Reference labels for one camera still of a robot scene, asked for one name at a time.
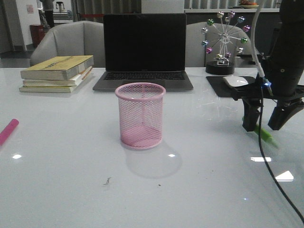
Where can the top yellow book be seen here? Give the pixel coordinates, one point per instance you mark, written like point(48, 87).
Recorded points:
point(58, 68)

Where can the black mouse pad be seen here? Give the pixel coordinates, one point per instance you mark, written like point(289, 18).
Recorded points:
point(222, 90)

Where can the pink highlighter pen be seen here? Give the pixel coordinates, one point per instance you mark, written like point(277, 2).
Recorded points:
point(7, 131)

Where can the pink mesh pen holder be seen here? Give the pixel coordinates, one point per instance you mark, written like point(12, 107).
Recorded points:
point(140, 113)

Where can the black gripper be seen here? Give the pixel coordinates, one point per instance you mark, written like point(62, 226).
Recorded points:
point(280, 83)

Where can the middle white book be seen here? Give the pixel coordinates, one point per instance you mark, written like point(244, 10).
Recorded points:
point(74, 81)

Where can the grey open laptop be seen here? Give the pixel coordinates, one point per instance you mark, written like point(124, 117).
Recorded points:
point(145, 48)

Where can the white book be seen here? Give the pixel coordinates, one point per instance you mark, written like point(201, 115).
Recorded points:
point(74, 81)
point(53, 89)

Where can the green highlighter pen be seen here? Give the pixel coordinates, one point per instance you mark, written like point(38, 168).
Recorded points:
point(265, 136)

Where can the red trash bin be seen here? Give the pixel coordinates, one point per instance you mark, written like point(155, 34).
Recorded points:
point(37, 34)

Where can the ferris wheel desk toy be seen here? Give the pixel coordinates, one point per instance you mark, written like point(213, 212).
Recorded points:
point(224, 39)

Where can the fruit bowl on counter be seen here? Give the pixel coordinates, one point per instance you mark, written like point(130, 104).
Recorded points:
point(246, 4)

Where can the right grey armchair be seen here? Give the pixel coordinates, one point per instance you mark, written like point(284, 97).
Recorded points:
point(197, 47)

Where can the bottom white book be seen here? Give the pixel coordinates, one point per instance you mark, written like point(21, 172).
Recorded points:
point(53, 89)

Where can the grey armchair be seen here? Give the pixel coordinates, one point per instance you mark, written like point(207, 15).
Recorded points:
point(197, 47)
point(72, 39)

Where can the person standing in background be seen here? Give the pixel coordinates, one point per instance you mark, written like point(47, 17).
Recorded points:
point(48, 7)

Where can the white computer mouse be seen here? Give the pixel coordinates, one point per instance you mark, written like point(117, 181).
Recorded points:
point(235, 81)

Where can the left grey armchair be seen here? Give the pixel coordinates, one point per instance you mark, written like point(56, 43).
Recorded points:
point(72, 39)

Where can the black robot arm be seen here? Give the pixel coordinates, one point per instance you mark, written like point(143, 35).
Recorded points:
point(288, 49)

